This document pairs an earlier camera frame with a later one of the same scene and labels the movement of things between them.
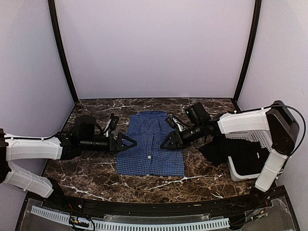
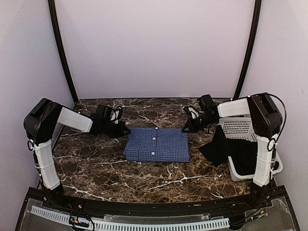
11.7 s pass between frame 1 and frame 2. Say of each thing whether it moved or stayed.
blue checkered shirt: moved
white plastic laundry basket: stayed
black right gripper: moved
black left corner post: stayed
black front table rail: stayed
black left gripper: moved
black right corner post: stayed
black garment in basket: stayed
